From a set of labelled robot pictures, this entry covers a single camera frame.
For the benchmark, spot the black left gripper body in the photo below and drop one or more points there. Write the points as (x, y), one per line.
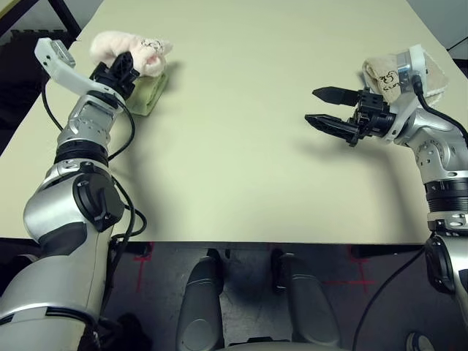
(113, 82)

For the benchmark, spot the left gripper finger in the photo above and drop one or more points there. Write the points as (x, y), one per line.
(129, 64)
(120, 64)

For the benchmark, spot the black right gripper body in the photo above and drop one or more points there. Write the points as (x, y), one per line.
(373, 117)

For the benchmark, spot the grey robot left leg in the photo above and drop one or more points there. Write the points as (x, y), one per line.
(199, 300)

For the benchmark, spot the black foam floor mats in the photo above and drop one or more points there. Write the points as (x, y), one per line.
(18, 66)

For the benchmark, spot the pink terry towel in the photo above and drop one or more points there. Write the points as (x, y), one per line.
(120, 45)

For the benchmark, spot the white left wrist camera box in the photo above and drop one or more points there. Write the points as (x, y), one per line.
(66, 73)

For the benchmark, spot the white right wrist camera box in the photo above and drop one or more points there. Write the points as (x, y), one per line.
(413, 62)

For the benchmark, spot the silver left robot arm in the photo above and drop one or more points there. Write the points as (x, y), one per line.
(84, 117)

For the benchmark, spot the folded beige towel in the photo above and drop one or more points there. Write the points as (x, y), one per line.
(380, 73)

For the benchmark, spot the grey round floor object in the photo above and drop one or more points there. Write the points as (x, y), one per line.
(420, 342)

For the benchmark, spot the grey robot torso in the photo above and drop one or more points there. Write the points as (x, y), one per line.
(263, 346)

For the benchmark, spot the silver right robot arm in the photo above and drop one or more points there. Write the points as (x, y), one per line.
(435, 124)

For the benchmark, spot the folded green towel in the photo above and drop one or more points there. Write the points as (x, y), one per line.
(148, 95)

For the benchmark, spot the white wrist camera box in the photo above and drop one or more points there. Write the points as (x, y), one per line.
(66, 73)
(413, 62)

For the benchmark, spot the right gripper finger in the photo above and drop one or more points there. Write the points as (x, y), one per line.
(332, 126)
(338, 96)

